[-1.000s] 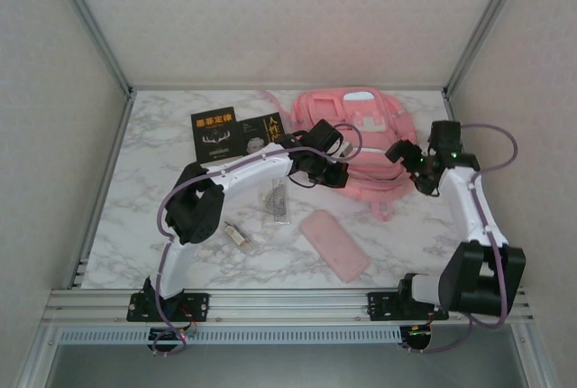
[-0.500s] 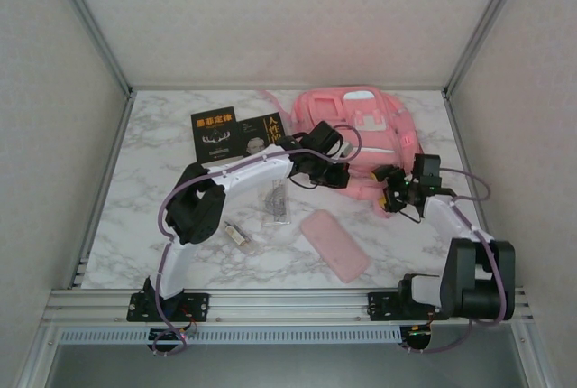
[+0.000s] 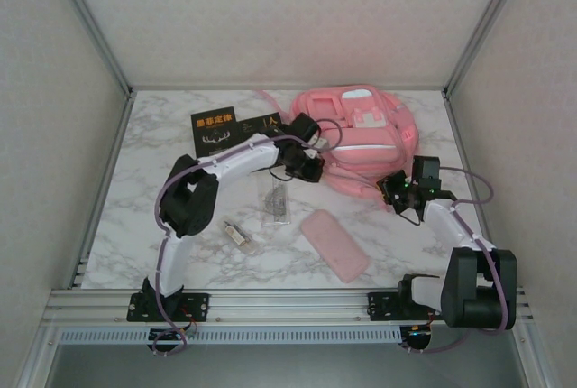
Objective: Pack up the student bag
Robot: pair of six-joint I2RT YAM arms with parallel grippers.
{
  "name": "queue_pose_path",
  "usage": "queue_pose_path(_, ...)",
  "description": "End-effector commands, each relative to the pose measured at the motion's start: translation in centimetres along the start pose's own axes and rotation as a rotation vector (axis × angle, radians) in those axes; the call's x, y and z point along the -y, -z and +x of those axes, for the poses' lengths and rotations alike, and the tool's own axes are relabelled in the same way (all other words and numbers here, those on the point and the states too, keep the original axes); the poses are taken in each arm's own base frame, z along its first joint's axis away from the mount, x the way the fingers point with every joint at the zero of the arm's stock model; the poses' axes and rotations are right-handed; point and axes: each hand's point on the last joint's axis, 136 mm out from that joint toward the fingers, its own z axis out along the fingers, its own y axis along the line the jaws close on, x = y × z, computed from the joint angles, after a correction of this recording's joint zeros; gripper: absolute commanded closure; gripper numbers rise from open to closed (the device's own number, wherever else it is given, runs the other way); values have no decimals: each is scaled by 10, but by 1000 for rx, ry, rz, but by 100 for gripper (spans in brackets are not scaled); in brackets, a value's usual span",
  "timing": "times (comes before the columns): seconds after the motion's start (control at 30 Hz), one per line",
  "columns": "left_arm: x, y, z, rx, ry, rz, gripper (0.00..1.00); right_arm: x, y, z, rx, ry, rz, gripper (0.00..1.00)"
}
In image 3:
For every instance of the clear ruler set pouch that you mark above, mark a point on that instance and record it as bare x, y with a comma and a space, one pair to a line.
275, 207

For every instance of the black book with white title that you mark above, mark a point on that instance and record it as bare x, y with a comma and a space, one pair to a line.
259, 124

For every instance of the pink student backpack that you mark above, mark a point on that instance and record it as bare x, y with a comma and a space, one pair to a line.
360, 153

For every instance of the pink pencil case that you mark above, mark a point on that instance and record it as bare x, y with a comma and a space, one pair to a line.
333, 248

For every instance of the black book with orange title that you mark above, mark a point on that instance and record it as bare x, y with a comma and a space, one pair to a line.
212, 128

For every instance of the small clear bottle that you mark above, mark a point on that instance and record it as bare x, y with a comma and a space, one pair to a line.
236, 237

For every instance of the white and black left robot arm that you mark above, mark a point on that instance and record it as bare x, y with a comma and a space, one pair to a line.
243, 162

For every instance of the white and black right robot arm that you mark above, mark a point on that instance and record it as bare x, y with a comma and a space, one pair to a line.
451, 230

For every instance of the aluminium table side rail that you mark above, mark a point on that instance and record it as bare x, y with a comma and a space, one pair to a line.
103, 189
460, 135

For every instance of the aluminium mounting rail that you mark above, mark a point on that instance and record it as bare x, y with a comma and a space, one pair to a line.
288, 307

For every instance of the aluminium frame post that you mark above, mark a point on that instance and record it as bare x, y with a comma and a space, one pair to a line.
484, 22
91, 22

